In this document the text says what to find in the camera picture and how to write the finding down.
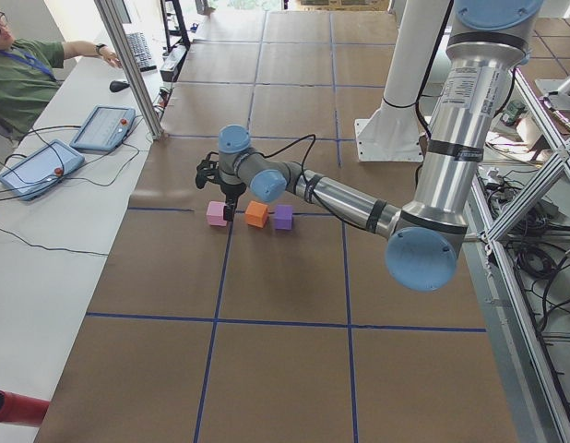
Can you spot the person in green shirt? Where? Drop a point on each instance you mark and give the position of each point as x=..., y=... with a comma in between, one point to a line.
x=27, y=80

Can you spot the orange foam cube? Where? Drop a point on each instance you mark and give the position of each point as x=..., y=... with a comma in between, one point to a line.
x=256, y=214

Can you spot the red cylinder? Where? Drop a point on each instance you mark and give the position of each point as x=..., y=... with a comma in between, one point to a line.
x=17, y=409

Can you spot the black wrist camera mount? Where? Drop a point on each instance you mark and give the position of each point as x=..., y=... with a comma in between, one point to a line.
x=207, y=172

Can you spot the near blue teach pendant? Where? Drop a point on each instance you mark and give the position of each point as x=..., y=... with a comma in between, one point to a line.
x=43, y=169

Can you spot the black computer mouse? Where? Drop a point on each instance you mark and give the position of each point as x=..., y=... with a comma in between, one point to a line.
x=118, y=85

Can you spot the blue teach pendant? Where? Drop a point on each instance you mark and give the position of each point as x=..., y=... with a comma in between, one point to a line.
x=43, y=169
x=104, y=130

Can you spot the far blue teach pendant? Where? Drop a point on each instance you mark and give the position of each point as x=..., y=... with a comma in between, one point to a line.
x=104, y=130

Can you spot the dark purple foam cube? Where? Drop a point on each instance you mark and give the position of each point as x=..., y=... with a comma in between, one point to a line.
x=283, y=217

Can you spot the light pink foam cube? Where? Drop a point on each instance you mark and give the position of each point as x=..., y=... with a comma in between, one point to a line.
x=215, y=214

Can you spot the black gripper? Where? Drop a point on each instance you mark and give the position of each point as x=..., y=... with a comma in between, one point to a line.
x=231, y=190

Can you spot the black keyboard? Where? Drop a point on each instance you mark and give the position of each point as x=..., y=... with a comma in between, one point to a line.
x=140, y=50

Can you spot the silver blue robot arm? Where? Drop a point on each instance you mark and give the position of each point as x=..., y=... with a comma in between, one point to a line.
x=488, y=39

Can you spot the aluminium lattice frame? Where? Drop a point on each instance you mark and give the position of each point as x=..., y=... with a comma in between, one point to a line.
x=519, y=251

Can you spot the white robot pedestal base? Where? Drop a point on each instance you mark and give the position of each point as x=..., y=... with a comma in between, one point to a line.
x=392, y=133

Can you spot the aluminium frame post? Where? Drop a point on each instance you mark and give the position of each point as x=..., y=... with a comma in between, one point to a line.
x=114, y=27

